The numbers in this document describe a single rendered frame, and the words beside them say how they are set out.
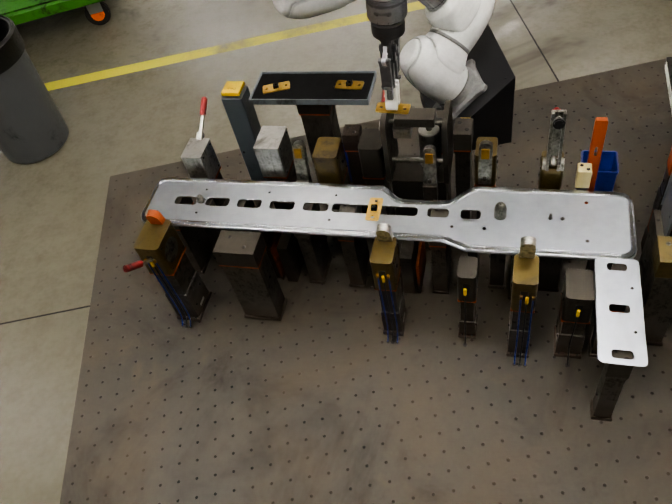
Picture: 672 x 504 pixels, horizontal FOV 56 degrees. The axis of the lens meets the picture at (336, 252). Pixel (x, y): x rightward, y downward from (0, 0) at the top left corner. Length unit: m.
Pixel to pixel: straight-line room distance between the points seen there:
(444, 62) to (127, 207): 1.26
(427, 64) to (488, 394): 1.06
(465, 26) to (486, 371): 1.10
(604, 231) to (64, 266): 2.63
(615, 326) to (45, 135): 3.39
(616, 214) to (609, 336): 0.37
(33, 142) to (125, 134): 0.52
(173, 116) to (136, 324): 2.16
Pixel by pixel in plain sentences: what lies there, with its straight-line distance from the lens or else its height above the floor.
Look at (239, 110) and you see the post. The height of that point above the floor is 1.10.
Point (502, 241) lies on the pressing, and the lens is 1.68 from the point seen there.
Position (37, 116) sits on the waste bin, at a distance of 4.10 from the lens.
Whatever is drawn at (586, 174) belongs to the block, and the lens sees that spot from 1.78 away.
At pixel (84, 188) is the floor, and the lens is 3.88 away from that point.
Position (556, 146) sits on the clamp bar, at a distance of 1.77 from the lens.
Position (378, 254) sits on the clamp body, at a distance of 1.61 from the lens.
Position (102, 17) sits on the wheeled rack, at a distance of 5.29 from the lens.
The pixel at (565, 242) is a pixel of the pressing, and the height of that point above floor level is 1.00.
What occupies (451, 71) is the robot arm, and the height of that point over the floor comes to 0.99.
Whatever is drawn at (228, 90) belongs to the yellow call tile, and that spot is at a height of 1.16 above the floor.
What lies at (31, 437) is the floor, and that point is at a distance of 3.03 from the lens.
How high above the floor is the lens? 2.30
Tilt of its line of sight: 50 degrees down
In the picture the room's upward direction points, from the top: 15 degrees counter-clockwise
